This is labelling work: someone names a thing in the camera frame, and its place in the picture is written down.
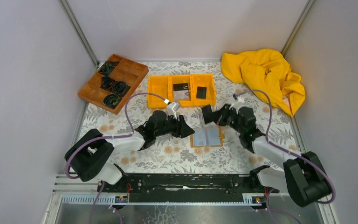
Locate black coiled strap bottom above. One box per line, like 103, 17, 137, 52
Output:
103, 94, 123, 109

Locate yellow left bin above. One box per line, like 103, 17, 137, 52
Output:
147, 76, 169, 108

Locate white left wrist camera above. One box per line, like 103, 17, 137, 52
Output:
166, 101, 181, 119

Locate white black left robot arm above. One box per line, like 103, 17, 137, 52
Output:
64, 110, 195, 192

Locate yellow leather card holder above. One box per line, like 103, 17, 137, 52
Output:
190, 126, 225, 147

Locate dark card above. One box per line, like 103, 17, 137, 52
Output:
196, 86, 207, 99

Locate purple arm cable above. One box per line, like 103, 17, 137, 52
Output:
233, 90, 337, 224
65, 92, 170, 224

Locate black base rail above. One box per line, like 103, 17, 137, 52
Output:
97, 174, 271, 204

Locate floral patterned table mat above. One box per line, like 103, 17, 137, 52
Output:
80, 62, 304, 174

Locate yellow bin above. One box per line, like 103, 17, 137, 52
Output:
168, 75, 193, 107
191, 73, 217, 106
147, 76, 169, 108

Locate yellow crumpled cloth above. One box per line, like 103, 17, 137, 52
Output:
220, 49, 306, 117

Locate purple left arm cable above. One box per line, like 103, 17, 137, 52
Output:
65, 92, 170, 224

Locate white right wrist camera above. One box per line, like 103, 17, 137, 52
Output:
230, 94, 245, 110

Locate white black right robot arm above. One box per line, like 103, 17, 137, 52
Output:
202, 104, 336, 207

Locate orange compartment tray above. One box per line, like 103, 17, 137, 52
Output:
77, 54, 149, 114

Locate black coiled strap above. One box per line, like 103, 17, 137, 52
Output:
98, 61, 120, 77
112, 81, 131, 96
103, 94, 123, 109
100, 76, 115, 91

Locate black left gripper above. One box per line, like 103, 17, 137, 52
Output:
154, 113, 195, 139

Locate black coiled strap top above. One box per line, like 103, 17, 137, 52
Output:
98, 61, 120, 77

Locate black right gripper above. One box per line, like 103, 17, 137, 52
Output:
207, 104, 244, 134

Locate yellow middle bin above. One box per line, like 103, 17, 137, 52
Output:
168, 75, 193, 107

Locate black coiled strap middle right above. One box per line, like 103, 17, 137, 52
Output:
112, 81, 131, 96

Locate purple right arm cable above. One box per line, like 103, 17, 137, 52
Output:
233, 90, 337, 224

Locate black coiled strap middle left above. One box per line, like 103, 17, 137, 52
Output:
100, 76, 115, 91

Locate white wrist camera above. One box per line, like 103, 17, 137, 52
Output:
230, 94, 245, 110
166, 101, 181, 119

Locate aluminium frame rail front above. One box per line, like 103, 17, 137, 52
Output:
52, 175, 330, 206

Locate yellow right bin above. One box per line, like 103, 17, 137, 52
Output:
191, 73, 217, 106

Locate black credit card stack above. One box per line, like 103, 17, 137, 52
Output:
173, 83, 189, 91

